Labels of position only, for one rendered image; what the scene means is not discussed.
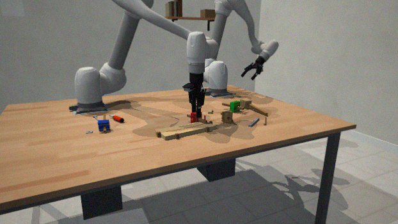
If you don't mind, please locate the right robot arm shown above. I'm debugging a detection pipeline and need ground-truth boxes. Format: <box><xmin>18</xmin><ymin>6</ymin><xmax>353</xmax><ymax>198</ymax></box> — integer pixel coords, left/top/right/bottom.
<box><xmin>69</xmin><ymin>0</ymin><xmax>219</xmax><ymax>114</ymax></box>

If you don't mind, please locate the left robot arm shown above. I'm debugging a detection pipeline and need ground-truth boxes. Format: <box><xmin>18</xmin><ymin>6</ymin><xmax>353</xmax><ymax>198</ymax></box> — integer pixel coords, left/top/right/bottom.
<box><xmin>203</xmin><ymin>0</ymin><xmax>279</xmax><ymax>97</ymax></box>

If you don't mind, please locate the wooden mallet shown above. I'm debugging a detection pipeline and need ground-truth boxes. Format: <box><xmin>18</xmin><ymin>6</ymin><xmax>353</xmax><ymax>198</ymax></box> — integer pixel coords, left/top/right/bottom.
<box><xmin>240</xmin><ymin>98</ymin><xmax>268</xmax><ymax>116</ymax></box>

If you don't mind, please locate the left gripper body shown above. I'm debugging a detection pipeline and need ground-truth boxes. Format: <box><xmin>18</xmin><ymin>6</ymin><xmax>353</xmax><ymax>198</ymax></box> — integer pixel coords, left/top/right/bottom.
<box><xmin>254</xmin><ymin>56</ymin><xmax>265</xmax><ymax>68</ymax></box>

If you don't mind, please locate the grey metal bar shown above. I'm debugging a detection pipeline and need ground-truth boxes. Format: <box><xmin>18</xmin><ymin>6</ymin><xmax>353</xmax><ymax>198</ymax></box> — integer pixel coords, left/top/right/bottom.
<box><xmin>248</xmin><ymin>118</ymin><xmax>259</xmax><ymax>127</ymax></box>

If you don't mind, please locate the red screwdriver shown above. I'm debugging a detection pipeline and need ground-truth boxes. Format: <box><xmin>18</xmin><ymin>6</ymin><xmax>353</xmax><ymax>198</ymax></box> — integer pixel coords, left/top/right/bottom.
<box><xmin>109</xmin><ymin>115</ymin><xmax>124</xmax><ymax>123</ymax></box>

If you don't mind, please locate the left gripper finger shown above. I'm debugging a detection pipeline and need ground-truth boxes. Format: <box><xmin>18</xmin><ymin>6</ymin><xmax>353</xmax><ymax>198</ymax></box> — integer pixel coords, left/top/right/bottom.
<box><xmin>241</xmin><ymin>63</ymin><xmax>256</xmax><ymax>77</ymax></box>
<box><xmin>251</xmin><ymin>64</ymin><xmax>263</xmax><ymax>81</ymax></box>

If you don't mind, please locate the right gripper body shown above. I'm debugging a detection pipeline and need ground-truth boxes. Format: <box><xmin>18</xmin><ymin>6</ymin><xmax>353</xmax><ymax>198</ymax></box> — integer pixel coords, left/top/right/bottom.
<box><xmin>189</xmin><ymin>73</ymin><xmax>203</xmax><ymax>92</ymax></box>

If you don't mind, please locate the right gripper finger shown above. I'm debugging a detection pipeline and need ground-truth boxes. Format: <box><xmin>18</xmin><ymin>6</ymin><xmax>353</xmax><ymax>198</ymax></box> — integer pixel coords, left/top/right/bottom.
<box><xmin>188</xmin><ymin>90</ymin><xmax>197</xmax><ymax>113</ymax></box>
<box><xmin>195</xmin><ymin>85</ymin><xmax>206</xmax><ymax>118</ymax></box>

